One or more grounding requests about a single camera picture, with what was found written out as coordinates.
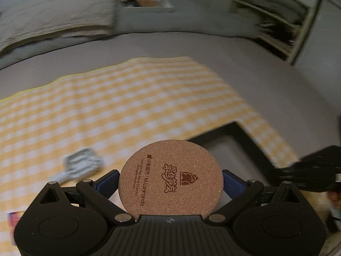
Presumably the white grey plug adapter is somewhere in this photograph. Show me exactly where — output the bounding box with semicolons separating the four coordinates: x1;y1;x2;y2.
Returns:
49;147;103;184

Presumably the black cardboard box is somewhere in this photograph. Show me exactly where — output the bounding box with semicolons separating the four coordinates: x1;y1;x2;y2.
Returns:
188;121;282;187

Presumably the round cork coaster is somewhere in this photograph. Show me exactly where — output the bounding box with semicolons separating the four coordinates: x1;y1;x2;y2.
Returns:
118;140;223;218

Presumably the colourful card box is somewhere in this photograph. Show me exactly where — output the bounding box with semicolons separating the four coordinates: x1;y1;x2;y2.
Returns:
7;211;24;246

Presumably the yellow white checkered cloth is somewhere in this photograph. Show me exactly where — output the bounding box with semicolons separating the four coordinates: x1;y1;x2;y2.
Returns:
1;57;297;255

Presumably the white wooden shelf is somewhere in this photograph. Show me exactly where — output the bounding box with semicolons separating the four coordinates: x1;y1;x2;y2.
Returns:
229;0;331;65

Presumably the grey pillow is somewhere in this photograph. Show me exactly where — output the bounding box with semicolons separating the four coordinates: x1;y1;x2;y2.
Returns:
1;0;116;54

